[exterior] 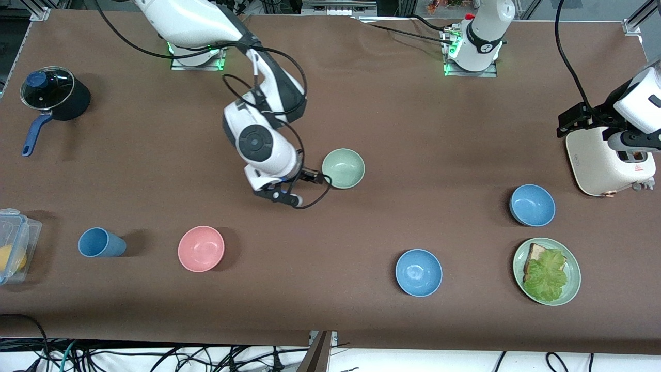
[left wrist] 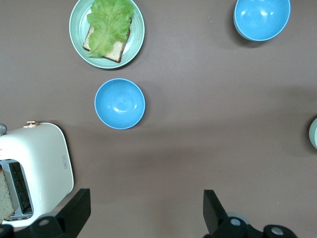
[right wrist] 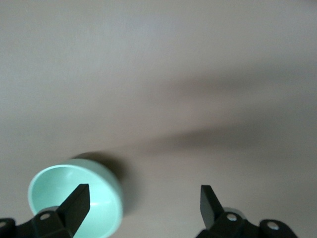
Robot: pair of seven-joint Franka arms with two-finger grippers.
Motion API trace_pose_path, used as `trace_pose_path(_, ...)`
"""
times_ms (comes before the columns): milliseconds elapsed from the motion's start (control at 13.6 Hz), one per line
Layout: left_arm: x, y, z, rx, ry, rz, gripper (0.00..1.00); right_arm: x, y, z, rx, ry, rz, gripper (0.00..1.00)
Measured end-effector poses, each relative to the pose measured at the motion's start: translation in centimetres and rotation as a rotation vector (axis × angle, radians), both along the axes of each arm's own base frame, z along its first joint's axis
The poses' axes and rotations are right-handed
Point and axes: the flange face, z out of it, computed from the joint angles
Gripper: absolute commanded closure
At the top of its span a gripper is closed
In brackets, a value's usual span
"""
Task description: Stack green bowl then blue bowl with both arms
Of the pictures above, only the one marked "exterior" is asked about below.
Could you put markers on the green lettuce leaf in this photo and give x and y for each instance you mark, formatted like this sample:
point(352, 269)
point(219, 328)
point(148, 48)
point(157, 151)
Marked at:
point(547, 276)

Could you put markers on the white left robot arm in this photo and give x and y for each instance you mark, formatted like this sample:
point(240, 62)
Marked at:
point(483, 41)

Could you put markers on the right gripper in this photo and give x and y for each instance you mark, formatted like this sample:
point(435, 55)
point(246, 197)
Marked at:
point(302, 175)

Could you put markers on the bread slice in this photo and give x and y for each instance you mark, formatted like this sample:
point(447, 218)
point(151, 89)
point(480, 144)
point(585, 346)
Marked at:
point(536, 252)

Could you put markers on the metal bracket post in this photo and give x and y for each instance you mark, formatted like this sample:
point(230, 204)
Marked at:
point(316, 356)

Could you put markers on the green plate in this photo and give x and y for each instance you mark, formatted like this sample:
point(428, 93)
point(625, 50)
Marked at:
point(573, 281)

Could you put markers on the glass lid blue knob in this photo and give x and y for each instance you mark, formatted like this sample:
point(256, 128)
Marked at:
point(51, 90)

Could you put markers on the yellow lemon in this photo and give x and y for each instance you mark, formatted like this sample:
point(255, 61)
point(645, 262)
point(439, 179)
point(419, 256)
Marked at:
point(10, 258)

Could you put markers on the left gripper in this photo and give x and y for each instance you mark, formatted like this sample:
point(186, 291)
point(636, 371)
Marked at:
point(598, 118)

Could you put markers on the green bowl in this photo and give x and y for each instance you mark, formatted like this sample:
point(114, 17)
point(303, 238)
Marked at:
point(344, 168)

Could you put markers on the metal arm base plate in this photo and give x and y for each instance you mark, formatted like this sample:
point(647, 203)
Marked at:
point(219, 62)
point(490, 73)

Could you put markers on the clear plastic container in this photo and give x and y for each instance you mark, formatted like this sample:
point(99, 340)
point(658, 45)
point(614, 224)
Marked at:
point(26, 232)

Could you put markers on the blue cup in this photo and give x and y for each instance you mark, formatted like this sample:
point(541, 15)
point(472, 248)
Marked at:
point(98, 243)

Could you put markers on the cream toaster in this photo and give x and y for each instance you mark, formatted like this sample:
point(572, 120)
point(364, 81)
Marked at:
point(599, 165)

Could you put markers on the pink bowl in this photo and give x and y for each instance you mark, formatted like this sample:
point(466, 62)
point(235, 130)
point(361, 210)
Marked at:
point(201, 249)

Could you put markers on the blue bowl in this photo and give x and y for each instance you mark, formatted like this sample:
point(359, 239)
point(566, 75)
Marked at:
point(419, 273)
point(532, 205)

